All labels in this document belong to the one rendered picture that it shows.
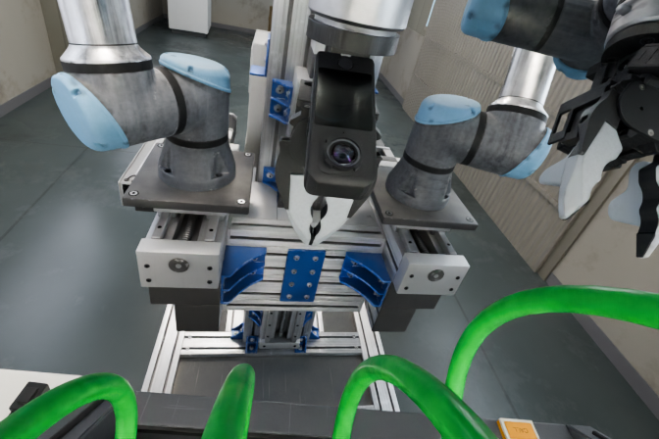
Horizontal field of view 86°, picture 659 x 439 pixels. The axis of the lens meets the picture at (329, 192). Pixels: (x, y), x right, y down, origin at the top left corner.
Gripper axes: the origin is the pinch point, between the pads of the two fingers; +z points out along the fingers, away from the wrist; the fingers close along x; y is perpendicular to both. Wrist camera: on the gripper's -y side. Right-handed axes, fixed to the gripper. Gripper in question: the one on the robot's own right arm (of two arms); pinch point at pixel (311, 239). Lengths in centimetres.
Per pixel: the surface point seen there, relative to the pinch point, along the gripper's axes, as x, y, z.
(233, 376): 4.3, -18.3, -7.0
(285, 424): -1.1, -5.9, 26.5
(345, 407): -3.5, -14.2, 3.5
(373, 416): -12.9, -4.2, 26.5
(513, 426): -32.9, -4.6, 25.3
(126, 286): 72, 89, 121
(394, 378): -3.2, -18.2, -7.8
